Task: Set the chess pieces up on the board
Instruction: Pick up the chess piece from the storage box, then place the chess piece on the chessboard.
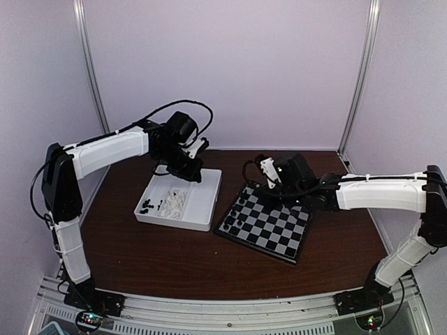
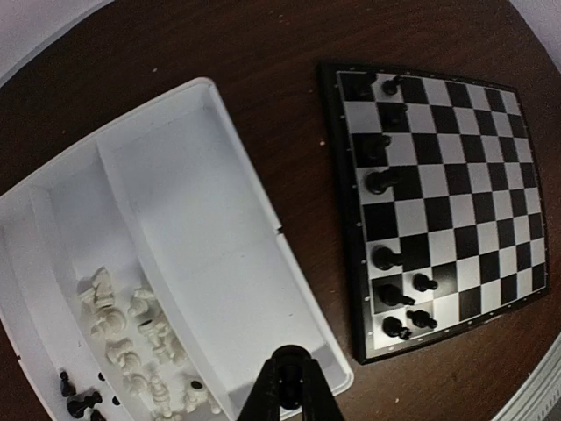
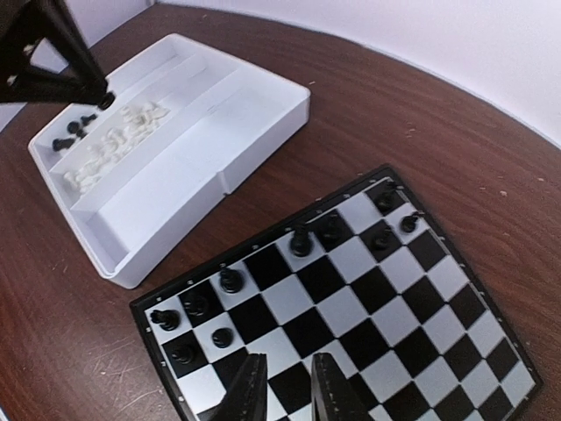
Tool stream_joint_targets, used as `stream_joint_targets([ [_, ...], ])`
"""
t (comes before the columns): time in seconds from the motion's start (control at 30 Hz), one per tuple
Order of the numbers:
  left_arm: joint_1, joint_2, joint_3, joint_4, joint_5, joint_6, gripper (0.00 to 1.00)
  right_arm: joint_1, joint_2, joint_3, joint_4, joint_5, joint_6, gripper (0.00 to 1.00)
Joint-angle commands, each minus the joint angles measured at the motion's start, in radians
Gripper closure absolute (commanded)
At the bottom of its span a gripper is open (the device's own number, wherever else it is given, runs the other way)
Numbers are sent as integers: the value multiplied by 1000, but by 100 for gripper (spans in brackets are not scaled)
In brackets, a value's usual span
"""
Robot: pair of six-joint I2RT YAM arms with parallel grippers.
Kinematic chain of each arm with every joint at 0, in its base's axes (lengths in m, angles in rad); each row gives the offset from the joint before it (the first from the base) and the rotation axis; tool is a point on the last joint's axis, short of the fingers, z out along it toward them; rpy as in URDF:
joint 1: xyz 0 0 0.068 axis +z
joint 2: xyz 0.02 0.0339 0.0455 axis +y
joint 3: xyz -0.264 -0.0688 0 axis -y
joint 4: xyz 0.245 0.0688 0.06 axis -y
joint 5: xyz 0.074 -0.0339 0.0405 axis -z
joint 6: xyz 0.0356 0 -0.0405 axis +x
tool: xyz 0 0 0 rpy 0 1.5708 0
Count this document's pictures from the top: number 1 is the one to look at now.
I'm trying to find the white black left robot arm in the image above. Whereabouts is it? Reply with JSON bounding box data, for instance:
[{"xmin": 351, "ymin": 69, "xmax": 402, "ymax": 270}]
[{"xmin": 40, "ymin": 112, "xmax": 209, "ymax": 310}]

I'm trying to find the black silver chessboard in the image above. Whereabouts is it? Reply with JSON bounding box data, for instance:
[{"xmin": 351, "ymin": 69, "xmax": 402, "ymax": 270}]
[{"xmin": 214, "ymin": 184, "xmax": 312, "ymax": 265}]

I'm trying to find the right round circuit board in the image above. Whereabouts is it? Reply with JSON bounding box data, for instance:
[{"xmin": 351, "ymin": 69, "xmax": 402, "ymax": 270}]
[{"xmin": 356, "ymin": 312, "xmax": 384, "ymax": 332}]

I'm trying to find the black chess piece pile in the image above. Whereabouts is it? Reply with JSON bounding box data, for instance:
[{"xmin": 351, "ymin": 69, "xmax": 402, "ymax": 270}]
[{"xmin": 139, "ymin": 198, "xmax": 163, "ymax": 214}]

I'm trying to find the left round circuit board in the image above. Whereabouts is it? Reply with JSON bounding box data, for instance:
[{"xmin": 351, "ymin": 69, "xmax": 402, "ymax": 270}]
[{"xmin": 75, "ymin": 311, "xmax": 105, "ymax": 332}]

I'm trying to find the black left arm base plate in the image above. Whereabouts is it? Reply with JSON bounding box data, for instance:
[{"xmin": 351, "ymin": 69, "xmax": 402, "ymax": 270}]
[{"xmin": 64, "ymin": 291, "xmax": 125, "ymax": 317}]

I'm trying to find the left aluminium frame post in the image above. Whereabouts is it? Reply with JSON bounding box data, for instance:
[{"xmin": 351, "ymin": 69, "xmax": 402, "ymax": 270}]
[{"xmin": 73, "ymin": 0, "xmax": 110, "ymax": 133}]

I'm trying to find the blue plastic basket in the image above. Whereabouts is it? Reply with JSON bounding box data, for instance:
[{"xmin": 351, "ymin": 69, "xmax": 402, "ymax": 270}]
[{"xmin": 37, "ymin": 322, "xmax": 68, "ymax": 335}]

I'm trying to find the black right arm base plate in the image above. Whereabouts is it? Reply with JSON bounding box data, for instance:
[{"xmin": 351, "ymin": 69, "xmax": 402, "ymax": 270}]
[{"xmin": 334, "ymin": 288, "xmax": 394, "ymax": 315}]

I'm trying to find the round circuit board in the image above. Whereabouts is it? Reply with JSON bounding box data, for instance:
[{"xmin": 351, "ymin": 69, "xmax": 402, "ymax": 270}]
[
  {"xmin": 75, "ymin": 311, "xmax": 105, "ymax": 332},
  {"xmin": 356, "ymin": 312, "xmax": 384, "ymax": 332}
]

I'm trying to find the aluminium front rail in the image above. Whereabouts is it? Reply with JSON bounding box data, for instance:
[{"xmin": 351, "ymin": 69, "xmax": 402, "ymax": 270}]
[{"xmin": 24, "ymin": 275, "xmax": 434, "ymax": 334}]

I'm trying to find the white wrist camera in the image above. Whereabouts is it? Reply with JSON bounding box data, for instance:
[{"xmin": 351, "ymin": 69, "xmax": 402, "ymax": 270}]
[
  {"xmin": 260, "ymin": 157, "xmax": 281, "ymax": 189},
  {"xmin": 186, "ymin": 137, "xmax": 210, "ymax": 159}
]

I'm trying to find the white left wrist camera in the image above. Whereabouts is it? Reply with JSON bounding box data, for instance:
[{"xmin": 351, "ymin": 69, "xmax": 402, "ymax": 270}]
[{"xmin": 186, "ymin": 137, "xmax": 210, "ymax": 159}]

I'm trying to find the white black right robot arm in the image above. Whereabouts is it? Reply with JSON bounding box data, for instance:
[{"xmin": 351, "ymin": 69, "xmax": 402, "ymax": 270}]
[{"xmin": 255, "ymin": 154, "xmax": 446, "ymax": 308}]

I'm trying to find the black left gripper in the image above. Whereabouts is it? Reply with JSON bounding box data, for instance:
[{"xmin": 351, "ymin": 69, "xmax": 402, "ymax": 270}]
[{"xmin": 156, "ymin": 143, "xmax": 203, "ymax": 181}]

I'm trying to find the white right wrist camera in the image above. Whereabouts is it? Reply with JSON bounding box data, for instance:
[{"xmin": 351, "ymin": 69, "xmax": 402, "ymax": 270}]
[{"xmin": 260, "ymin": 157, "xmax": 281, "ymax": 189}]

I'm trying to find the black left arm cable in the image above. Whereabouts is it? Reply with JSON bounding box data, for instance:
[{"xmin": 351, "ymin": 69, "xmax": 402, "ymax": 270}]
[{"xmin": 115, "ymin": 99, "xmax": 214, "ymax": 140}]

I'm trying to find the white chess piece pile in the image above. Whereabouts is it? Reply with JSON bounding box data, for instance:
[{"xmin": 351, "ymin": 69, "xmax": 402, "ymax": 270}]
[{"xmin": 159, "ymin": 188, "xmax": 188, "ymax": 220}]

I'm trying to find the white compartment tray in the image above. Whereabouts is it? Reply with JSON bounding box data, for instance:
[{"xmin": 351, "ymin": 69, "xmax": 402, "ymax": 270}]
[{"xmin": 133, "ymin": 165, "xmax": 222, "ymax": 232}]

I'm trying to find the aluminium frame post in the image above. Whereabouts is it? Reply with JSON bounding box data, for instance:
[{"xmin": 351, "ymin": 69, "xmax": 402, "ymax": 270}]
[
  {"xmin": 337, "ymin": 0, "xmax": 381, "ymax": 157},
  {"xmin": 73, "ymin": 0, "xmax": 110, "ymax": 133}
]

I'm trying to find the right aluminium frame post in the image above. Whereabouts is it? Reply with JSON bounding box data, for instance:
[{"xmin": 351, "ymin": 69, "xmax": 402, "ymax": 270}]
[{"xmin": 337, "ymin": 0, "xmax": 381, "ymax": 157}]

